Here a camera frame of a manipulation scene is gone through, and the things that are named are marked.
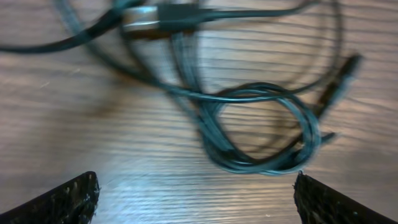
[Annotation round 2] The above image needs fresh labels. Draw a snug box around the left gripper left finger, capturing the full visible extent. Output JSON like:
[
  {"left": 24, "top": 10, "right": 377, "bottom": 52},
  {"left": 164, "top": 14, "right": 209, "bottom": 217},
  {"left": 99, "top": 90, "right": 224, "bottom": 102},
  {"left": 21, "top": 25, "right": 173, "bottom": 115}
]
[{"left": 1, "top": 171, "right": 100, "bottom": 224}]

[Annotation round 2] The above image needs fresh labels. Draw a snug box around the black usb cable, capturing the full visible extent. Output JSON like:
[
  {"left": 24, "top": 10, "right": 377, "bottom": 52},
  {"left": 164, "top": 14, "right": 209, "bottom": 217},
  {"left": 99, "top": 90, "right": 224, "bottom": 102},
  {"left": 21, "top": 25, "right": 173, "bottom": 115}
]
[{"left": 0, "top": 0, "right": 363, "bottom": 177}]

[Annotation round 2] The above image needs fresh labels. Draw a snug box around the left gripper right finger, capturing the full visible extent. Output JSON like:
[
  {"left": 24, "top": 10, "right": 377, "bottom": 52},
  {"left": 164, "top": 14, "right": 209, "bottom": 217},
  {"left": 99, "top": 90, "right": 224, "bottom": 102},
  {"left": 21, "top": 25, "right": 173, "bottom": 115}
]
[{"left": 294, "top": 172, "right": 395, "bottom": 224}]

